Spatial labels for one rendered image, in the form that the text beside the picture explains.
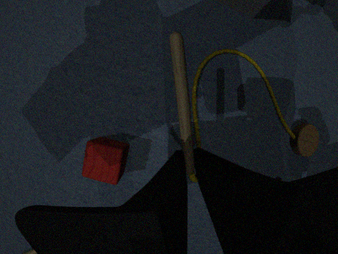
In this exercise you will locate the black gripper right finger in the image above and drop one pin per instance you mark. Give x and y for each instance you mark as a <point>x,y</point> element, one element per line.
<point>255,214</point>

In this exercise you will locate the brown round wooden button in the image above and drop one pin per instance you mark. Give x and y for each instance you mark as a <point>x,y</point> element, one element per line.
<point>306,140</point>

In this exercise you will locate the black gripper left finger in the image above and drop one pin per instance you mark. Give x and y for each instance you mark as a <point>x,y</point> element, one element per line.
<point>154,221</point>

